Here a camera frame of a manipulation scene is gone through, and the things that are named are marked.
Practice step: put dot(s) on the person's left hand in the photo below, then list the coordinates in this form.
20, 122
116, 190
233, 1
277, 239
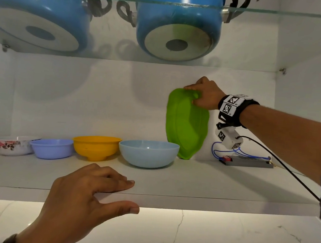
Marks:
72, 207

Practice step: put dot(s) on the person's right hand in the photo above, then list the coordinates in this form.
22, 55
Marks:
209, 93

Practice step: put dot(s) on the grey flat driver box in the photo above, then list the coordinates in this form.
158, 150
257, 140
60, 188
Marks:
248, 162

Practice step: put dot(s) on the yellow bowl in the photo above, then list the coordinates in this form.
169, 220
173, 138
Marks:
95, 147

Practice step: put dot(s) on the light blue bowl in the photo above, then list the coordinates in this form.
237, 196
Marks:
148, 155

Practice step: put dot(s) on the blue pan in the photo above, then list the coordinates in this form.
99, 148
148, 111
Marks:
36, 13
179, 17

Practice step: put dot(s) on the white floral bowl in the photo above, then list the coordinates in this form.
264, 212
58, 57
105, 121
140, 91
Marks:
12, 145

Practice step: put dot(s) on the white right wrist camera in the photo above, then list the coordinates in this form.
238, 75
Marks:
229, 138

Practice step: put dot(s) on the person's right forearm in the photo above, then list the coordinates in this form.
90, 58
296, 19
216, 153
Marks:
291, 140

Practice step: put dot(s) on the right wrist marker band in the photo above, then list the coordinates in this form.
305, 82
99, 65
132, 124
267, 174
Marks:
235, 110

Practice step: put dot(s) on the glass shelf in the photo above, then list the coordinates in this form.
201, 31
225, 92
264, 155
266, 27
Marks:
111, 42

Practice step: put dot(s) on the green plate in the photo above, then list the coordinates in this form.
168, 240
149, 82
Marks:
186, 127

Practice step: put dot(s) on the small lavender bowl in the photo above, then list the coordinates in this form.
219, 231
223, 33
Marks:
51, 148

